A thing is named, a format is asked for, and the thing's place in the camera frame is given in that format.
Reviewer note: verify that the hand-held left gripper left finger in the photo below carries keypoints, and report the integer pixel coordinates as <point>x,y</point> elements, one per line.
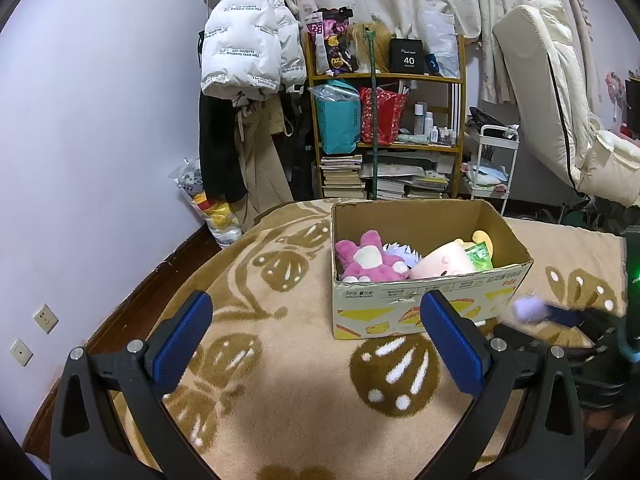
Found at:
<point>182,340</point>

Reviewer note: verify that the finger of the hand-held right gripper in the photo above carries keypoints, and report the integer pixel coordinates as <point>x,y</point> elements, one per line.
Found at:
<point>570,315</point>
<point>540,340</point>

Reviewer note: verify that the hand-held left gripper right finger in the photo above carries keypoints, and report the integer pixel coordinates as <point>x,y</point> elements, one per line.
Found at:
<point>452,345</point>

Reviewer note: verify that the lavender soft toy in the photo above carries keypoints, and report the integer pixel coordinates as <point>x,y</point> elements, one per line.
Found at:
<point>529,308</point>

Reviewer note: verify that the cardboard box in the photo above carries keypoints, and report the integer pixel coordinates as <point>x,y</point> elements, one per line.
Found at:
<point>380,305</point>

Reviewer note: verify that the white-haired plush doll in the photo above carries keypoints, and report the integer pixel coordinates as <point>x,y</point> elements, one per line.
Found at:
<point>400,252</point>

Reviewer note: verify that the yellow plush toy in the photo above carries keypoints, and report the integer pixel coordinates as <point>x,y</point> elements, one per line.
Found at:
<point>482,236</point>

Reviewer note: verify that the pink square plush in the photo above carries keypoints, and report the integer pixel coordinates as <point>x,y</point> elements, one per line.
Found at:
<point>440,262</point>

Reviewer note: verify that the green packet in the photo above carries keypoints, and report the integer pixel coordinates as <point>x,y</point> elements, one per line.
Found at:
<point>480,257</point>

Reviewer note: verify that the pink plush toy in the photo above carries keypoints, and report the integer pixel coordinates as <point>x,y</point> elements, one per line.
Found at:
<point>370,260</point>

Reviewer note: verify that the beige brown printed blanket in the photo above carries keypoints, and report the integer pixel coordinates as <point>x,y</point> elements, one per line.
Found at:
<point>300,360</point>

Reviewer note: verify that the plastic bag of toys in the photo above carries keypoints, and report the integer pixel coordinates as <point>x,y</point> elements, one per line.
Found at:
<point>220,220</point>

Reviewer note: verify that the folded light blue cloth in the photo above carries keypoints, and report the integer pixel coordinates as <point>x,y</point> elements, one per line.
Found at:
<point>482,175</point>

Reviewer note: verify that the pile of magazines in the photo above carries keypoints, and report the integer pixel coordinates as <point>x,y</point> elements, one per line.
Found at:
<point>405,182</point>

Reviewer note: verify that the white trolley cart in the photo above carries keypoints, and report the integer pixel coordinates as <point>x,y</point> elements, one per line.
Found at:
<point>500,142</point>

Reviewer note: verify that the black hanging coat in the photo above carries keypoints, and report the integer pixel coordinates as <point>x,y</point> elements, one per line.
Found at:
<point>215,150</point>

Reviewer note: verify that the beige trousers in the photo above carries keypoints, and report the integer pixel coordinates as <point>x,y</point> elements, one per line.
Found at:
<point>260,160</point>

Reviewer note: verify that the stack of books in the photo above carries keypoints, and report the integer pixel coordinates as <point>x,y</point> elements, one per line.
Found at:
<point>342,177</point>

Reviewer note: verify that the black item on cart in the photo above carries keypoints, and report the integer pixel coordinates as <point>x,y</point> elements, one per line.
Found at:
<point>487,120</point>

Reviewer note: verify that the black hanging garment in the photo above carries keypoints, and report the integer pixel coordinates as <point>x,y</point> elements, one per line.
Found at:
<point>300,160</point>

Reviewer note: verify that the group of cosmetic bottles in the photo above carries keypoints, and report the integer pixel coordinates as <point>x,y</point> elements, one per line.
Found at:
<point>430,125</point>

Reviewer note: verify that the pink small fan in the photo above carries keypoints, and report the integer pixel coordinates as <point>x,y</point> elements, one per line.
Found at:
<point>615,85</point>

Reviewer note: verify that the red gift bag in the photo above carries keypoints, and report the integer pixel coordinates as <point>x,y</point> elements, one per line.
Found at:
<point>385,115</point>

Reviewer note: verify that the green pole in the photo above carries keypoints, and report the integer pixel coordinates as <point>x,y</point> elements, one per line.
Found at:
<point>374,110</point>

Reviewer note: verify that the teal bag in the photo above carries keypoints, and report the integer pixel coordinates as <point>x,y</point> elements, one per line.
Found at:
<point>337,120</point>

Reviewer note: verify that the white recliner chair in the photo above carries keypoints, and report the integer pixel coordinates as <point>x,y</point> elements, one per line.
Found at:
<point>540,60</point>

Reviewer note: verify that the wooden shelf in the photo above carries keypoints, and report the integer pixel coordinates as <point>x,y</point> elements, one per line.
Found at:
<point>400,76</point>

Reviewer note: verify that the black box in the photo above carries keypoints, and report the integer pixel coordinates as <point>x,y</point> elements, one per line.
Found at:
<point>406,57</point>

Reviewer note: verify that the clear plastic bag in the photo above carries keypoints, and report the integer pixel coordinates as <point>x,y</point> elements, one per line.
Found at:
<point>440,40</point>

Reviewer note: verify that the blond wig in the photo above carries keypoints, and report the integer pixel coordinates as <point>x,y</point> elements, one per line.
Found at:
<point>384,45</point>

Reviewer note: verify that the white puffer jacket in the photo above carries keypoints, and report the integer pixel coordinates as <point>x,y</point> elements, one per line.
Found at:
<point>240,35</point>

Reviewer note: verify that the colourful printed bag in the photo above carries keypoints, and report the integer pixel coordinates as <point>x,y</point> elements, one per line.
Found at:
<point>327,45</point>

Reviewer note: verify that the white wall socket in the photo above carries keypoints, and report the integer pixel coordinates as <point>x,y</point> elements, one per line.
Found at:
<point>20,352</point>
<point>45,317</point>

